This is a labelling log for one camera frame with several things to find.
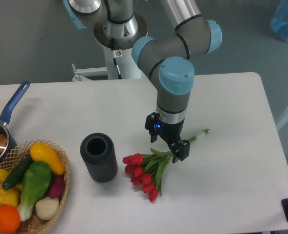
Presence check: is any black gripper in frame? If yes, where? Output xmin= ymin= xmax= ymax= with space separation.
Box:
xmin=145 ymin=112 xmax=190 ymax=163

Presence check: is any red tulip bouquet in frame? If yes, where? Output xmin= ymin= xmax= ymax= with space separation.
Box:
xmin=122 ymin=128 xmax=211 ymax=202

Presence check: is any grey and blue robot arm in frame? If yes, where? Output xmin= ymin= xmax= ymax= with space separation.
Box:
xmin=64 ymin=0 xmax=222 ymax=162

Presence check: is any dark grey ribbed vase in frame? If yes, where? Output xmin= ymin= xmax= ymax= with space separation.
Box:
xmin=80 ymin=133 xmax=118 ymax=183

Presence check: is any yellow squash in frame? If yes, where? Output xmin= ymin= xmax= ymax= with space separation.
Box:
xmin=30 ymin=142 xmax=65 ymax=176

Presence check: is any green bok choy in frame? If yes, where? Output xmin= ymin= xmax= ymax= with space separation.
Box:
xmin=17 ymin=161 xmax=52 ymax=222

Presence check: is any white garlic bulb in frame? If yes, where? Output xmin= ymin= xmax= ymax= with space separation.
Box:
xmin=36 ymin=197 xmax=59 ymax=220

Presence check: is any woven wicker basket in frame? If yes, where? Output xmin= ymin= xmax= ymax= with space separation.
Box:
xmin=0 ymin=139 xmax=70 ymax=234

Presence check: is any dark green cucumber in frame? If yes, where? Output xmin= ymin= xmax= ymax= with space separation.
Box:
xmin=2 ymin=154 xmax=34 ymax=190

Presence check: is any blue transparent container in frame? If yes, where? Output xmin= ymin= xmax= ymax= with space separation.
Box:
xmin=269 ymin=0 xmax=288 ymax=41

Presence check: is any yellow gourd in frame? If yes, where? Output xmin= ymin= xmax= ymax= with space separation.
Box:
xmin=0 ymin=186 xmax=19 ymax=208

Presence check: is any orange fruit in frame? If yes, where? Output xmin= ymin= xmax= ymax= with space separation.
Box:
xmin=0 ymin=205 xmax=20 ymax=234

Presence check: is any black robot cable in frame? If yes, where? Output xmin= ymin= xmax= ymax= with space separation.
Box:
xmin=110 ymin=38 xmax=123 ymax=79

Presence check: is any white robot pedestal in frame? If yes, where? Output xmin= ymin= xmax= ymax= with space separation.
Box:
xmin=72 ymin=13 xmax=148 ymax=81

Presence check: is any blue handled saucepan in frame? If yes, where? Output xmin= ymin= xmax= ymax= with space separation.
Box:
xmin=0 ymin=81 xmax=30 ymax=163

